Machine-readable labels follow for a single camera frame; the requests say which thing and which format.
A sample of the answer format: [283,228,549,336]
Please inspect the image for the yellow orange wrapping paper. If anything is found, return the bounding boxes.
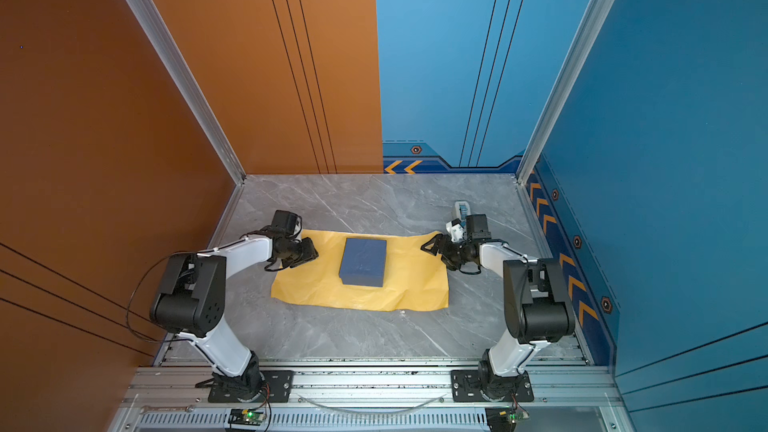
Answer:
[271,230,450,312]

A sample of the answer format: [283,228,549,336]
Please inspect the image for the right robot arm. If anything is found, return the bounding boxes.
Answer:
[420,233,576,402]

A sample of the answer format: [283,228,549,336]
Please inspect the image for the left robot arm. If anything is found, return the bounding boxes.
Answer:
[149,234,319,402]

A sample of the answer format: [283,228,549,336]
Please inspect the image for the white tape dispenser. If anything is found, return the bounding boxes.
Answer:
[454,200,472,221]

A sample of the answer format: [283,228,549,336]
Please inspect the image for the left green circuit board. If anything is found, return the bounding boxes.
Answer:
[228,408,268,429]

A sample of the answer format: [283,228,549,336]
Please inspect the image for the green circuit board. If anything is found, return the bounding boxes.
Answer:
[228,408,268,429]
[485,408,520,432]

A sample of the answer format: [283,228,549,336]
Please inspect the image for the right green circuit board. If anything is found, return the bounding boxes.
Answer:
[485,408,520,432]

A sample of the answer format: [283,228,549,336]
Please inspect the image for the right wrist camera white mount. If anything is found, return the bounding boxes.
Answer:
[446,214,492,243]

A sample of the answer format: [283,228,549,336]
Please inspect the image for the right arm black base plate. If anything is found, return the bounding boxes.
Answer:
[450,369,535,403]

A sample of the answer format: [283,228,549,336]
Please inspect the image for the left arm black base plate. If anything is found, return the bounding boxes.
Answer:
[196,370,294,404]

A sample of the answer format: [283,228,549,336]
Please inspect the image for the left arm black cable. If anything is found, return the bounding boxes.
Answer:
[124,251,199,344]

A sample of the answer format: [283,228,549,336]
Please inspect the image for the aluminium front rail frame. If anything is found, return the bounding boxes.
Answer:
[111,359,633,431]

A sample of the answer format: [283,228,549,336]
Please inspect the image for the left aluminium corner post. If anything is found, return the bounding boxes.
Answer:
[98,0,247,185]

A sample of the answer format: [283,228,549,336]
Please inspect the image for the aluminium corner post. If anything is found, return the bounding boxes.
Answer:
[98,0,247,185]
[515,0,640,186]

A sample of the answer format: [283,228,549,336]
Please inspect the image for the right aluminium corner post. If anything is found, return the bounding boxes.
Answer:
[515,0,640,186]

